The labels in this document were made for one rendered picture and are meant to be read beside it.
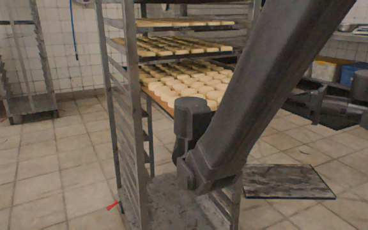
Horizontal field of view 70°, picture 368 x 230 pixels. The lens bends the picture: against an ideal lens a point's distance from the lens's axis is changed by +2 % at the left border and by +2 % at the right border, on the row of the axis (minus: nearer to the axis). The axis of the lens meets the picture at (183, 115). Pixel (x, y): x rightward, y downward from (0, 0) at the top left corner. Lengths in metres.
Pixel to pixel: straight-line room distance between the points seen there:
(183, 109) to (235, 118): 0.14
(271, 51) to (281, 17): 0.03
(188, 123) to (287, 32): 0.24
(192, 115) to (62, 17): 3.60
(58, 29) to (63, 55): 0.33
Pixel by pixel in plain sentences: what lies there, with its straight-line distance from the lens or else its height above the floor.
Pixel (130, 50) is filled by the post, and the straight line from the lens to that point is 0.82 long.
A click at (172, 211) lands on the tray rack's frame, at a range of 1.55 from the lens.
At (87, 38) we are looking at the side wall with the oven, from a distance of 3.98.
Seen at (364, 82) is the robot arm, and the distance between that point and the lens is 0.74.
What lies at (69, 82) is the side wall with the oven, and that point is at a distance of 4.05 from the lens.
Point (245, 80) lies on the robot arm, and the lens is 0.28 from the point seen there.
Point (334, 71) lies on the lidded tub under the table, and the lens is 4.27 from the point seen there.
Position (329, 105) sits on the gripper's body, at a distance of 0.77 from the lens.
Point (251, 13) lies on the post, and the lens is 1.02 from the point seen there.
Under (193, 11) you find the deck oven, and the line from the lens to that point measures 3.35.
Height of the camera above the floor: 1.19
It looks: 22 degrees down
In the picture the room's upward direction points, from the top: straight up
